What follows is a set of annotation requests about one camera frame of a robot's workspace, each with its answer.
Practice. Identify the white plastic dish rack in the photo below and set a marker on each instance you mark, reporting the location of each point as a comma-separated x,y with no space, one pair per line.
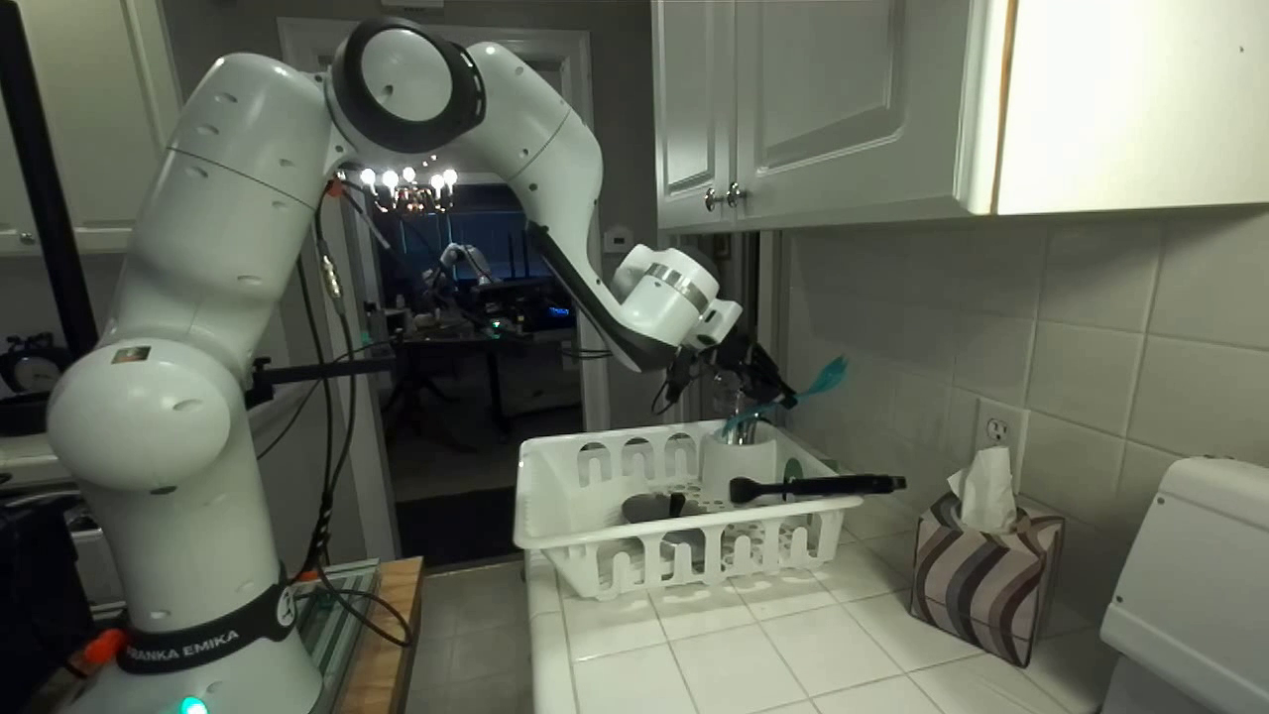
581,531

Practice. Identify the orange plug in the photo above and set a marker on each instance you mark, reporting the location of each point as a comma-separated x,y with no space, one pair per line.
98,648

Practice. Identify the metal cabinet knob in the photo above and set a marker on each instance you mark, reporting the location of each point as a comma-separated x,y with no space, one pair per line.
735,197
715,199

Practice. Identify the short black mounting rod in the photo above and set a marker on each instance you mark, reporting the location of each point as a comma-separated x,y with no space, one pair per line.
329,369

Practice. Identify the blue plastic fork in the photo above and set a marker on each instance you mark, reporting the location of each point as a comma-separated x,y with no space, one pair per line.
826,379

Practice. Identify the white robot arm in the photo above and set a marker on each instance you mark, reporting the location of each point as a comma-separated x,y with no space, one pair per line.
201,264

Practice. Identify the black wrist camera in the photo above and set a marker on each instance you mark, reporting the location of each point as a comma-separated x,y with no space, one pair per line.
678,384

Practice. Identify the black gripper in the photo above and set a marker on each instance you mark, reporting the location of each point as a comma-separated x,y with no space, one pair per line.
726,357

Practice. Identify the white wall cabinet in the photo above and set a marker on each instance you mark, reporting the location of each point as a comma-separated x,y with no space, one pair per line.
858,104

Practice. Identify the white wall outlet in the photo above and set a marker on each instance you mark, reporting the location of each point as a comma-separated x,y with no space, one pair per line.
996,429

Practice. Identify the wooden board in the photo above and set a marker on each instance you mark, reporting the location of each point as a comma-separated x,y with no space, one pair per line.
391,648

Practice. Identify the black camera stand pole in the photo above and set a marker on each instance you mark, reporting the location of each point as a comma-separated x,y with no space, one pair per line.
42,171

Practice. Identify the dark background table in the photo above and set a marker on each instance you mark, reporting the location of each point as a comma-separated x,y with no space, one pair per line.
527,342

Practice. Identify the lit chandelier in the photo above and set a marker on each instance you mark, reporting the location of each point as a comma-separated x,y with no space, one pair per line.
411,186

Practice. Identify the white gas stove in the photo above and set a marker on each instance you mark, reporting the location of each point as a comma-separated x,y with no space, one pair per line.
1191,582

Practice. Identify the metal robot mounting plate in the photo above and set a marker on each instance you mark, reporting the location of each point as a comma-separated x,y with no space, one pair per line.
337,619

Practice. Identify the striped tissue box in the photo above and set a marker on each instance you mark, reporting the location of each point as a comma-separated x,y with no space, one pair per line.
991,597

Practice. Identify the white tissue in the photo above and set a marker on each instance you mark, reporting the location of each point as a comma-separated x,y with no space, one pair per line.
985,488

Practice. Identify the white panel door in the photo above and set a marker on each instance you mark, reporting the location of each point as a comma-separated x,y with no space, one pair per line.
121,80

